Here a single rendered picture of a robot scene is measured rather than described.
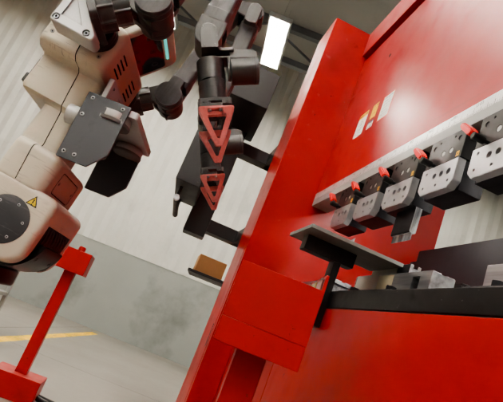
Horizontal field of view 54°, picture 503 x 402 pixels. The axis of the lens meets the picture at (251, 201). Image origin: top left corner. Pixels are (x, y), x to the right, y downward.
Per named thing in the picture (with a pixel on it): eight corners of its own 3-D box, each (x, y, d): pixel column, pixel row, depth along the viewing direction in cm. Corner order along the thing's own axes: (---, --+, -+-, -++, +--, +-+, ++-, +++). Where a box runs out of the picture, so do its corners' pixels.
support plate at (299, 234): (289, 235, 139) (291, 232, 139) (370, 271, 143) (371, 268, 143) (311, 226, 122) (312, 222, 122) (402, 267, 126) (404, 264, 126)
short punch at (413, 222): (388, 242, 141) (397, 212, 144) (394, 245, 142) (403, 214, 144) (406, 238, 132) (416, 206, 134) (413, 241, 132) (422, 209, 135)
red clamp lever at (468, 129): (461, 120, 115) (476, 132, 106) (476, 127, 115) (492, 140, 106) (457, 126, 115) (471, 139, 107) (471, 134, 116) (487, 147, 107)
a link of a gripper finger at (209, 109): (235, 154, 98) (231, 110, 100) (238, 140, 91) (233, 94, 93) (201, 155, 97) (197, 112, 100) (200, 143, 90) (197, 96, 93)
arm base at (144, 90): (124, 100, 151) (116, 80, 139) (149, 94, 152) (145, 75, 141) (130, 124, 149) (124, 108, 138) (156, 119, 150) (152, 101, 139)
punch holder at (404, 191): (378, 210, 148) (394, 163, 153) (403, 222, 149) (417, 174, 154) (405, 201, 134) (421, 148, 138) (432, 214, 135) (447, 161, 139)
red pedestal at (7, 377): (-9, 383, 260) (63, 239, 282) (37, 400, 264) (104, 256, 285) (-20, 390, 241) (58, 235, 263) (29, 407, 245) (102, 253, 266)
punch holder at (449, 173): (415, 198, 129) (432, 143, 133) (442, 210, 130) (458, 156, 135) (450, 185, 115) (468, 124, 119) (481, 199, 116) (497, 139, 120)
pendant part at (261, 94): (167, 226, 274) (223, 97, 297) (208, 243, 276) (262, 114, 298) (167, 207, 225) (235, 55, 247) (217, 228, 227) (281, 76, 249)
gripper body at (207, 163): (223, 183, 146) (220, 159, 148) (223, 172, 137) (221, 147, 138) (200, 184, 146) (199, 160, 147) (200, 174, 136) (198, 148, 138)
